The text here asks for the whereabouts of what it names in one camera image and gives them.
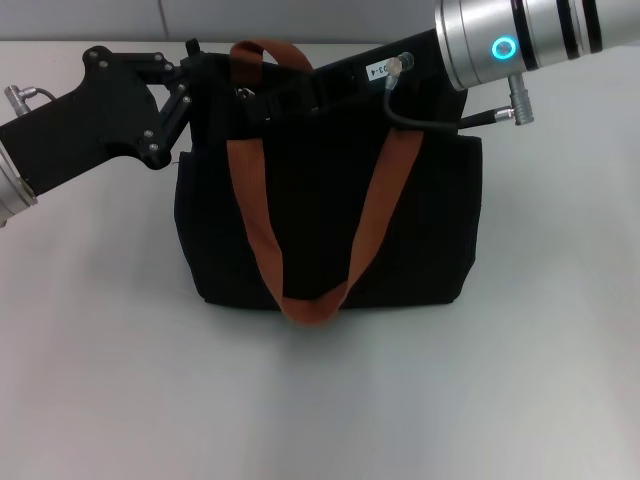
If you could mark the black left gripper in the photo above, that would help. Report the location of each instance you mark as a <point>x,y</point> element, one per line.
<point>85,125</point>

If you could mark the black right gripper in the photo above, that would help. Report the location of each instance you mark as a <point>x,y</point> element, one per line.
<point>360,90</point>

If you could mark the silver zipper pull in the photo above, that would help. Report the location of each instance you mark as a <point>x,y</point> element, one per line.
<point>242,92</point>

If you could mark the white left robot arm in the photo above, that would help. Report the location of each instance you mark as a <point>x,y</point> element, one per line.
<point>12,195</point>

